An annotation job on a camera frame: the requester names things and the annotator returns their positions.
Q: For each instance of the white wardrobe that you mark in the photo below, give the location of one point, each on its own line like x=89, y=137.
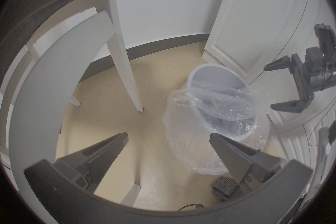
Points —
x=249, y=20

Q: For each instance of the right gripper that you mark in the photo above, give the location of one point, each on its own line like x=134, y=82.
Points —
x=304, y=83

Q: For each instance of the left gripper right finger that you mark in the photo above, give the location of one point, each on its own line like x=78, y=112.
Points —
x=233, y=157

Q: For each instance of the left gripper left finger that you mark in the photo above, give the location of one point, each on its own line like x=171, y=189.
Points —
x=105, y=157

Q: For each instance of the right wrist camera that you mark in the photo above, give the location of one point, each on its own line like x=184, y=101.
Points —
x=313, y=57

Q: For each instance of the clear plastic bag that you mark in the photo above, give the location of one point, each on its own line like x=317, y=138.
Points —
x=183, y=133

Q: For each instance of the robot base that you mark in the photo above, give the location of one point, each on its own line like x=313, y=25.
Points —
x=224, y=187

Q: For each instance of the white trash bin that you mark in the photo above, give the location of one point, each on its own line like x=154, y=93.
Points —
x=217, y=76

